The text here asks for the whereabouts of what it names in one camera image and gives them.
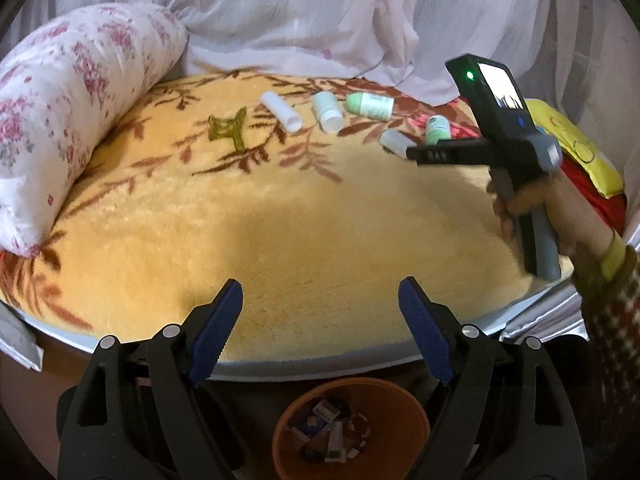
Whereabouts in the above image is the pale green white-capped bottle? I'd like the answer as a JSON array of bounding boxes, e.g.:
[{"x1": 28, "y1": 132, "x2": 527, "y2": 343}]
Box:
[{"x1": 312, "y1": 91, "x2": 344, "y2": 134}]

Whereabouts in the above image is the yellow floral plush blanket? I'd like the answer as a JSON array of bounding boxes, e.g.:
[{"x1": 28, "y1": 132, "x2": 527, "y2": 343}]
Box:
[{"x1": 37, "y1": 72, "x2": 536, "y2": 280}]

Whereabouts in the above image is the green labelled lying bottle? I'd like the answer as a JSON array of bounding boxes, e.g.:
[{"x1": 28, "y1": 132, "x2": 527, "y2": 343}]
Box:
[{"x1": 345, "y1": 92, "x2": 395, "y2": 122}]

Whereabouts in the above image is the green small tube bottle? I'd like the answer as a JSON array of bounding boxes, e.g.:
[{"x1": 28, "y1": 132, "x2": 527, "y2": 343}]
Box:
[{"x1": 424, "y1": 115, "x2": 451, "y2": 145}]

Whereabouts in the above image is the white tube bottle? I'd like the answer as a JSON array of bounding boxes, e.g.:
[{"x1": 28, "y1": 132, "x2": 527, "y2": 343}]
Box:
[{"x1": 260, "y1": 91, "x2": 303, "y2": 133}]

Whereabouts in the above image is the yellow plush pillow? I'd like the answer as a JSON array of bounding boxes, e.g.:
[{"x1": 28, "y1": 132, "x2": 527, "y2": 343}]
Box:
[{"x1": 526, "y1": 99, "x2": 625, "y2": 198}]

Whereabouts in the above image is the sheer white pink curtain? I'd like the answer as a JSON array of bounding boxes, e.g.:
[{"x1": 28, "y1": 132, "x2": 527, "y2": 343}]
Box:
[{"x1": 0, "y1": 0, "x2": 640, "y2": 126}]

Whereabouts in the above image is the floral rolled quilt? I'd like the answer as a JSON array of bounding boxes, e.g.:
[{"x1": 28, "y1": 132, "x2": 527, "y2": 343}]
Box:
[{"x1": 1, "y1": 3, "x2": 188, "y2": 256}]

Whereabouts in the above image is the patterned sweater forearm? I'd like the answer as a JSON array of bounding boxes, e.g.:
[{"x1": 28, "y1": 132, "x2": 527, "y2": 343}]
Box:
[{"x1": 573, "y1": 234, "x2": 639, "y2": 460}]

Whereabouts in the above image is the white green ointment tube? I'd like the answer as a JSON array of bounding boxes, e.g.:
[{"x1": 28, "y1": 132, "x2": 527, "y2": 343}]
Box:
[{"x1": 324, "y1": 420, "x2": 347, "y2": 464}]

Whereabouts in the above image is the small white cap bottle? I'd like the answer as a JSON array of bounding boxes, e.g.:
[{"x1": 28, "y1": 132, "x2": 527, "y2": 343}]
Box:
[{"x1": 378, "y1": 129, "x2": 416, "y2": 159}]

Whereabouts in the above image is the green plastic clip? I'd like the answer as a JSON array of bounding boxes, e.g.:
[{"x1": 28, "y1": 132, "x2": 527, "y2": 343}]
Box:
[{"x1": 207, "y1": 107, "x2": 247, "y2": 154}]

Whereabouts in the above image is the orange trash bin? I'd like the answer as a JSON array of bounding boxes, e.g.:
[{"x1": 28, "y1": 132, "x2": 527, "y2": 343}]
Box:
[{"x1": 271, "y1": 377, "x2": 431, "y2": 479}]

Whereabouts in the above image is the person's right hand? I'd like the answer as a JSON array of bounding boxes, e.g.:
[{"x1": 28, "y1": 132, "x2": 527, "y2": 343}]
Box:
[{"x1": 486, "y1": 172, "x2": 615, "y2": 268}]

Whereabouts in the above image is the purple white square container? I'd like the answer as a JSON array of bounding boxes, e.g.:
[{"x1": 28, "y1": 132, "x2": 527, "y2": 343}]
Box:
[{"x1": 312, "y1": 399, "x2": 340, "y2": 424}]

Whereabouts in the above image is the red cloth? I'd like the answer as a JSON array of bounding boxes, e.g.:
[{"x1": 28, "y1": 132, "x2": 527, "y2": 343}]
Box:
[{"x1": 560, "y1": 156, "x2": 628, "y2": 236}]

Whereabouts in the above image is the blue white medicine box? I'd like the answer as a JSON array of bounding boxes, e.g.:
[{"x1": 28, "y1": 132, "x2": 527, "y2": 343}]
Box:
[{"x1": 292, "y1": 425, "x2": 331, "y2": 464}]

